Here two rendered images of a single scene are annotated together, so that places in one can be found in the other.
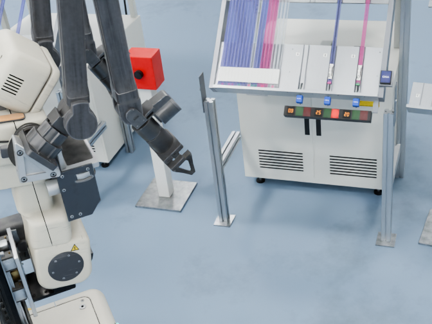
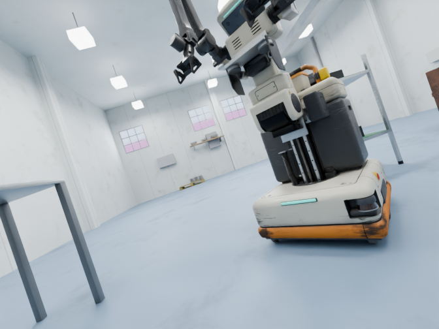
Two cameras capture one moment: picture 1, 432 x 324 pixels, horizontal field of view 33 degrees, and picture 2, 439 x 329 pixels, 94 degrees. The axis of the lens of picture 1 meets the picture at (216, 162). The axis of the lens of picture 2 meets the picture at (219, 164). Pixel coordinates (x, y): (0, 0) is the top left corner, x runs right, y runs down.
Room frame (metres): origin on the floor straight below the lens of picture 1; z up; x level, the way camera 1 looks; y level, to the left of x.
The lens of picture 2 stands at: (2.51, -0.37, 0.55)
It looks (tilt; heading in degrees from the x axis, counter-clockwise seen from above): 0 degrees down; 151
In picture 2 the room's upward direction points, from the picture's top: 19 degrees counter-clockwise
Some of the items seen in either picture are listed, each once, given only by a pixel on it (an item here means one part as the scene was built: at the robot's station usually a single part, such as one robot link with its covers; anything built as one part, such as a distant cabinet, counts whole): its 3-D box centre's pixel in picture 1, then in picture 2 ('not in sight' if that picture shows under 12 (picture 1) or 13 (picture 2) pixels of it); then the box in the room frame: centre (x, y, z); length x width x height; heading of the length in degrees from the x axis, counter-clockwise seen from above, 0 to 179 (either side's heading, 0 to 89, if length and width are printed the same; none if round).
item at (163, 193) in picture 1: (154, 128); not in sight; (2.95, 0.26, 0.39); 0.24 x 0.24 x 0.78; 67
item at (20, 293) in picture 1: (43, 250); (292, 115); (1.77, 0.57, 0.68); 0.28 x 0.27 x 0.25; 18
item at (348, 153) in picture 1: (327, 104); not in sight; (3.10, -0.58, 0.31); 0.70 x 0.65 x 0.62; 67
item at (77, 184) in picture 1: (64, 162); (253, 63); (1.75, 0.43, 0.99); 0.28 x 0.16 x 0.22; 18
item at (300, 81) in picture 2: not in sight; (291, 89); (1.62, 0.81, 0.87); 0.23 x 0.15 x 0.11; 18
